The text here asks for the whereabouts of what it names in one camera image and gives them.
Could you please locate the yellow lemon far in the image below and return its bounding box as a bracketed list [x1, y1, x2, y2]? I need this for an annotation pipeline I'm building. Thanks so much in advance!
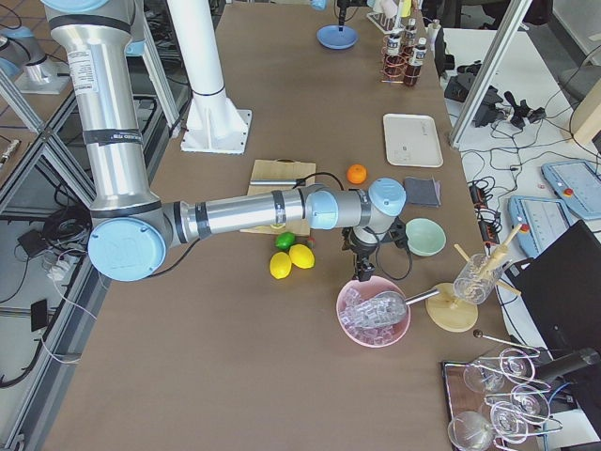
[288, 244, 316, 269]

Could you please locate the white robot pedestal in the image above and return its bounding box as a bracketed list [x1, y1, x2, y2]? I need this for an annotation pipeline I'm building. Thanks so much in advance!
[168, 0, 252, 155]

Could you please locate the black power strip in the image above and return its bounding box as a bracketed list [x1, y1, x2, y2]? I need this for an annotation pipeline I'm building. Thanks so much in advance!
[469, 183, 501, 247]

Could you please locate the blue teach pendant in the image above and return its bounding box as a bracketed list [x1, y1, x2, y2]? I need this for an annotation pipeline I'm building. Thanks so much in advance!
[507, 195, 576, 257]
[541, 160, 600, 221]

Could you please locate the black laptop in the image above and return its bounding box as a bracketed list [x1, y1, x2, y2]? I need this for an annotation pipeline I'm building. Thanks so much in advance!
[511, 219, 601, 414]

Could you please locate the blue teach pendant near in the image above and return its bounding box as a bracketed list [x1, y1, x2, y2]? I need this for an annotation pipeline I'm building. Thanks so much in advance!
[507, 195, 576, 257]

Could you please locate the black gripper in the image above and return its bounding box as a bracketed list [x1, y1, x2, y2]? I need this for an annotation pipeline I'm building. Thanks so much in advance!
[336, 0, 366, 27]
[342, 219, 407, 281]

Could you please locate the copper wire bottle rack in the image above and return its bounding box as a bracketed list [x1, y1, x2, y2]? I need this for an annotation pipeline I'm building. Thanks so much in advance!
[380, 26, 427, 86]

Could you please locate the clear glass cup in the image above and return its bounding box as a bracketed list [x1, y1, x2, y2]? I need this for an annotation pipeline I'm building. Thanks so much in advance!
[453, 254, 503, 305]

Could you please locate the pink bowl with ice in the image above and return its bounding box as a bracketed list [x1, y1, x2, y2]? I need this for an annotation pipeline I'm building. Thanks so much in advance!
[335, 276, 411, 348]

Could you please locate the wire glass rack tray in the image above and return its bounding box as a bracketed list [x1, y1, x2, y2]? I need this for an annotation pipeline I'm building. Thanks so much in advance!
[441, 345, 562, 450]

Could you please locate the blue teach pendant far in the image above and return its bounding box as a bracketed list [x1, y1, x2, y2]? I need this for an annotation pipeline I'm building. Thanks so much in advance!
[541, 160, 600, 221]

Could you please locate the wine glass back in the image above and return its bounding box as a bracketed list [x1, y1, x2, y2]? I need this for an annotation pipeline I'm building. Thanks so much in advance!
[463, 348, 535, 394]

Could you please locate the green lime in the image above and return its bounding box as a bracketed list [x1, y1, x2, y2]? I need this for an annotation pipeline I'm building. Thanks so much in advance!
[274, 231, 296, 251]

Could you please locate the orange fruit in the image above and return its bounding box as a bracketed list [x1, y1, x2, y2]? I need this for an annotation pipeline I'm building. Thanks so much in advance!
[346, 163, 368, 185]

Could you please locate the green bowl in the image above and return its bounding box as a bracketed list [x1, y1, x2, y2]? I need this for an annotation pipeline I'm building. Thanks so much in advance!
[406, 218, 447, 257]

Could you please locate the cream rabbit tray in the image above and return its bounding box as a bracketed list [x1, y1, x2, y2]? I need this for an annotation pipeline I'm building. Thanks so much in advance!
[383, 113, 443, 168]

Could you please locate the wooden cup stand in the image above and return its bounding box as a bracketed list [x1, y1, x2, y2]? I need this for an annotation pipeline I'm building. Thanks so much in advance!
[425, 224, 522, 333]

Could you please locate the yellow lemon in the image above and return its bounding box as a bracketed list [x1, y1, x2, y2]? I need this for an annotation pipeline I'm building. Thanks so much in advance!
[269, 252, 292, 280]
[288, 244, 316, 269]

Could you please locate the wooden cutting board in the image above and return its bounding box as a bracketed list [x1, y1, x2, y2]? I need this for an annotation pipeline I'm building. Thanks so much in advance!
[243, 160, 316, 237]

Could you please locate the black bar spoon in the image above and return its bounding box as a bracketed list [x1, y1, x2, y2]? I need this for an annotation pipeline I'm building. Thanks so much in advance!
[472, 329, 540, 354]

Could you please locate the tea bottle one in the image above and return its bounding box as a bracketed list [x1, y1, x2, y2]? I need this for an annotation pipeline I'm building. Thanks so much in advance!
[383, 28, 403, 81]

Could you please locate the steel muddler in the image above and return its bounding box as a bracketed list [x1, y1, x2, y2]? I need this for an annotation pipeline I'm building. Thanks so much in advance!
[250, 178, 306, 187]

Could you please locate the wine glass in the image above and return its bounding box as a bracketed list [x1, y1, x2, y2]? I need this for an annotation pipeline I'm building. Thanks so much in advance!
[447, 411, 495, 451]
[463, 348, 535, 394]
[485, 384, 550, 444]

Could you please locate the aluminium frame post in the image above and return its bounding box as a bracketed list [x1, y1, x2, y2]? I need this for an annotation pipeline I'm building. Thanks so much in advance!
[449, 0, 532, 149]

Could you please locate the grey folded cloth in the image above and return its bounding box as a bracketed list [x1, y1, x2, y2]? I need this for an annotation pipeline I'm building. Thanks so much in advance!
[404, 177, 440, 208]

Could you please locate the tea bottle two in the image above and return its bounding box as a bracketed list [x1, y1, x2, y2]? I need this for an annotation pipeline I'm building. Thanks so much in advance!
[403, 38, 427, 86]

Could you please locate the blue plate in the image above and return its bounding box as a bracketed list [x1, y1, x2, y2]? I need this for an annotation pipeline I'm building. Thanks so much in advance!
[316, 24, 359, 50]

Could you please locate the wine glass middle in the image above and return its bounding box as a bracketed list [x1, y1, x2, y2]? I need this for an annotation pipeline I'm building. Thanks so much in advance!
[485, 384, 550, 444]

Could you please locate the wine glass front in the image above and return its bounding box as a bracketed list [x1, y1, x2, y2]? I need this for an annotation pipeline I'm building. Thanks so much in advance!
[447, 411, 495, 451]

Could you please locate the tea bottle three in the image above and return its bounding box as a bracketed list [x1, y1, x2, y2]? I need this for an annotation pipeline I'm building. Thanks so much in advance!
[404, 18, 417, 47]

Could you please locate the yellow lemon near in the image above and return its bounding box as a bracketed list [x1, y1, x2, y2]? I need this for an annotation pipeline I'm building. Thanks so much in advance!
[269, 252, 292, 280]

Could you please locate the metal ice scoop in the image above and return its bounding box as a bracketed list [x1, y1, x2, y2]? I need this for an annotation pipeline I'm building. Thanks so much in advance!
[364, 288, 439, 328]

